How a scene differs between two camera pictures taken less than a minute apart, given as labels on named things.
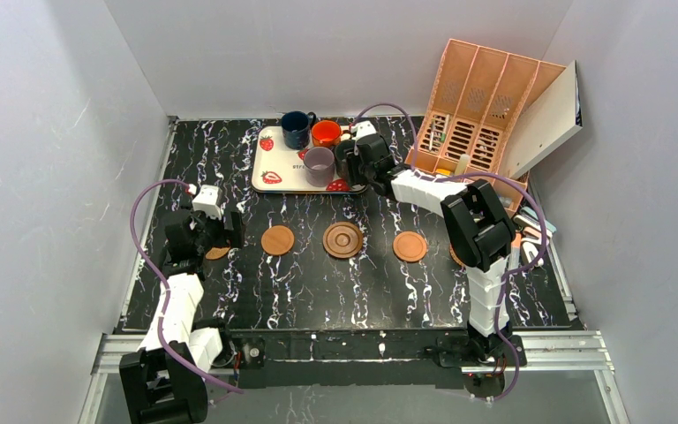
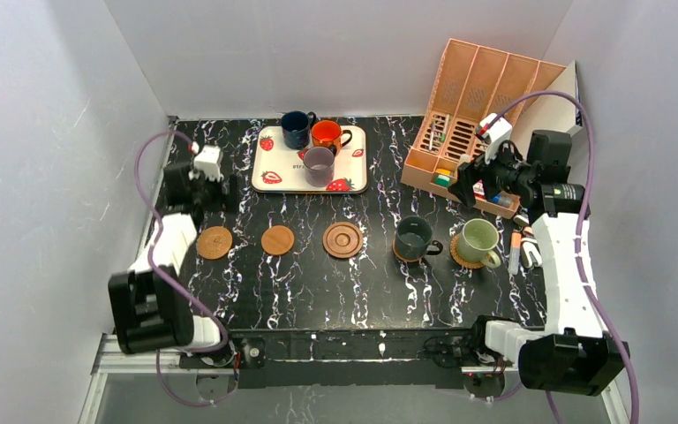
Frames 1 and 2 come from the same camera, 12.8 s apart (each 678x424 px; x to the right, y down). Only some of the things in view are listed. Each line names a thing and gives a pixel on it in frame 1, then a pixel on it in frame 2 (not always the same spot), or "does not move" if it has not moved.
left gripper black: [232, 229] → [222, 191]
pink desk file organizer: [482, 101] does not move
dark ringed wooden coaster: [342, 239] does not move
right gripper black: [346, 162] → [474, 177]
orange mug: [326, 133] does not move
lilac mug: [319, 163] does not move
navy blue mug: [296, 125] does not move
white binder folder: [551, 114] does not move
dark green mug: [340, 155] → [414, 238]
